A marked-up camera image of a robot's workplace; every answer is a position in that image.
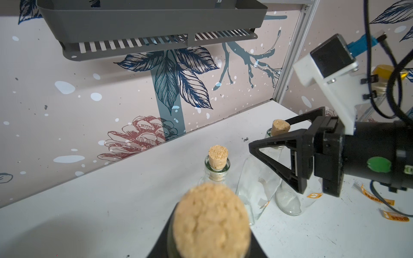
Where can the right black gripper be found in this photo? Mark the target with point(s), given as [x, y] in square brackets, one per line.
[382, 152]

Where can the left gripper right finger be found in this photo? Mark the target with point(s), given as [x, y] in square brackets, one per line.
[255, 250]

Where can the tall glass bottle gold cap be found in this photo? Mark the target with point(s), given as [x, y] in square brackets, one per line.
[313, 128]

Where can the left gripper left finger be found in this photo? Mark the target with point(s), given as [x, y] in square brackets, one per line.
[165, 246]

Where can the orange peeled label strip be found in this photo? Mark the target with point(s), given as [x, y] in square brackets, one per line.
[395, 216]
[375, 198]

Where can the square glass bottle with cork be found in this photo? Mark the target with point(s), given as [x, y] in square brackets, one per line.
[216, 168]

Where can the black hanging wire shelf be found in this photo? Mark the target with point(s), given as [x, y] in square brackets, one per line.
[89, 30]

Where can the square glass bottle cork stopper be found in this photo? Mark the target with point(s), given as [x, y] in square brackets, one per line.
[258, 183]

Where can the round glass bottle cork stopper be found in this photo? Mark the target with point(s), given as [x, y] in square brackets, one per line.
[209, 221]

